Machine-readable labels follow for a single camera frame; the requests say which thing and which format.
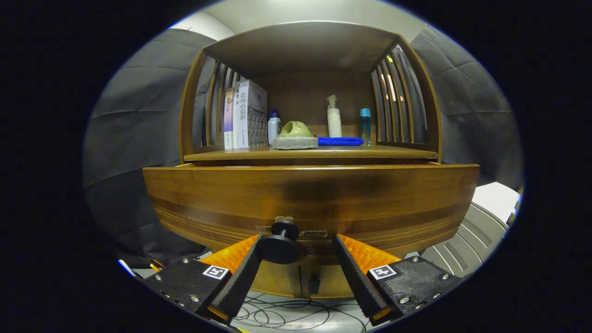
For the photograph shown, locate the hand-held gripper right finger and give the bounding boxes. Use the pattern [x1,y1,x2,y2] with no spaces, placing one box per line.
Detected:
[333,234,463,327]

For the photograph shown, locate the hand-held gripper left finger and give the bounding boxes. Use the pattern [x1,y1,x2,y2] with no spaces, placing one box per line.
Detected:
[139,234,264,324]

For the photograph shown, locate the black drawer knob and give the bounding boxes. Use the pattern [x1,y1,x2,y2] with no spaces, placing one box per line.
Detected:
[256,220,307,265]

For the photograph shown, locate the wooden drawer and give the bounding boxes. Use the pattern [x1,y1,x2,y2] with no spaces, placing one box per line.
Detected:
[142,163,480,269]

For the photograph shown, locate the green scrub sponge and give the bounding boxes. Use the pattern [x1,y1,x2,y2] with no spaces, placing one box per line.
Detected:
[272,121,319,150]

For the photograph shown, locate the wooden cabinet door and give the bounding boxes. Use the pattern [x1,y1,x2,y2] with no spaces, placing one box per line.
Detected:
[252,264,303,299]
[301,265,361,299]

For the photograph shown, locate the wooden countertop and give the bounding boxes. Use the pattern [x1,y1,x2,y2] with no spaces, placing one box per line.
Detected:
[184,144,438,162]

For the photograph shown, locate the wooden cabinet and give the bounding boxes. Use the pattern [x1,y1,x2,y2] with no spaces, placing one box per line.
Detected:
[179,21,442,299]

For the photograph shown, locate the white grey machine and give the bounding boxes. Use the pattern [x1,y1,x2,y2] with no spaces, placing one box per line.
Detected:
[419,182,521,278]

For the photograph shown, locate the blue folded cloth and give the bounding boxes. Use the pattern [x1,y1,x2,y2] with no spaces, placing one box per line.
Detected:
[318,136,364,147]

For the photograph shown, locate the thin white book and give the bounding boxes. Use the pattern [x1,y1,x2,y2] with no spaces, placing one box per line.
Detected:
[233,81,241,149]

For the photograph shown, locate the translucent blue bottle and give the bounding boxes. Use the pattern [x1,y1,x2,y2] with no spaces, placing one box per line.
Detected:
[360,108,372,146]

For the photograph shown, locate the white bottle blue cap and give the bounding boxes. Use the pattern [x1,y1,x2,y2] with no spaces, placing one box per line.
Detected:
[268,109,282,146]

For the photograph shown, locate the white pump bottle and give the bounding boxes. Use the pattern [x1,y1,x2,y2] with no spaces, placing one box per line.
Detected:
[327,95,343,138]

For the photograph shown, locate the purple book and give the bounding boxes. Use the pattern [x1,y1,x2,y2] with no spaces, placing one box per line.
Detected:
[223,88,235,150]

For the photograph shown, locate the thick white patterned book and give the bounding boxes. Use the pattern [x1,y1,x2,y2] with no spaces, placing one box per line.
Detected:
[237,80,269,149]

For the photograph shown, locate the black backdrop cloth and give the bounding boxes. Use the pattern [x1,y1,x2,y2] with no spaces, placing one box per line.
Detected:
[82,25,523,269]

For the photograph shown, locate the black floor cables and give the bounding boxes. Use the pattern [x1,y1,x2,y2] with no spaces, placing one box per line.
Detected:
[231,294,370,333]

